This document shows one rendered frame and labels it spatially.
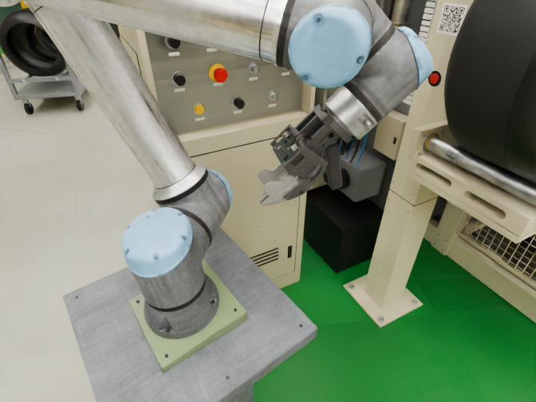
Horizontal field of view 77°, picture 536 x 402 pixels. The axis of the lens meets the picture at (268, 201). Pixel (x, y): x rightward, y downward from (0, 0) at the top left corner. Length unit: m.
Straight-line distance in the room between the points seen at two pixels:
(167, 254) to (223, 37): 0.43
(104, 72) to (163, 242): 0.35
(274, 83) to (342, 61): 0.78
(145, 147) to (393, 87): 0.51
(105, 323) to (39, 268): 1.25
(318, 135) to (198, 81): 0.58
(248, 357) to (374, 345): 0.87
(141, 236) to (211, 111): 0.53
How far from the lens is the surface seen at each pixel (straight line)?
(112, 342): 0.98
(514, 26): 0.85
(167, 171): 0.82
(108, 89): 0.78
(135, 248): 0.75
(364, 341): 1.66
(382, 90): 0.59
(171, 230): 0.75
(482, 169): 1.06
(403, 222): 1.41
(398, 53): 0.59
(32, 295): 2.10
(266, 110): 1.22
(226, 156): 1.16
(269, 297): 0.97
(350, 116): 0.58
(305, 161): 0.60
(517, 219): 1.02
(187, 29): 0.49
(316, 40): 0.43
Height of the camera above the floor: 1.37
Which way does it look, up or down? 36 degrees down
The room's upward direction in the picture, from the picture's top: straight up
